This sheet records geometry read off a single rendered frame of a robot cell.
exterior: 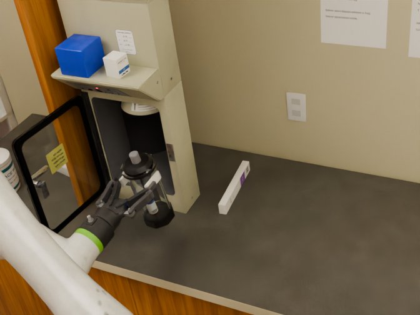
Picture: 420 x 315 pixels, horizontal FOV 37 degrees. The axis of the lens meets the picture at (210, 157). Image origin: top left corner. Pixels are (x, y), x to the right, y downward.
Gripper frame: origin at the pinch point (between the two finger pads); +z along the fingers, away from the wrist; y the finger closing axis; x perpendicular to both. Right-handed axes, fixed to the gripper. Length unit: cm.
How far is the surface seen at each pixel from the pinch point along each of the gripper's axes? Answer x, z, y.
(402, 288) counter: 37, 12, -73
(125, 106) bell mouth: -8.1, 20.2, 17.9
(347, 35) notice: -10, 67, -40
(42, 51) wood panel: -33.2, 12.1, 34.7
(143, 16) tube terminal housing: -40.6, 23.7, -0.1
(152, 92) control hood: -20.5, 15.3, -1.2
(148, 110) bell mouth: -6.8, 21.3, 9.8
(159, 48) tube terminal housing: -29.5, 24.5, -1.1
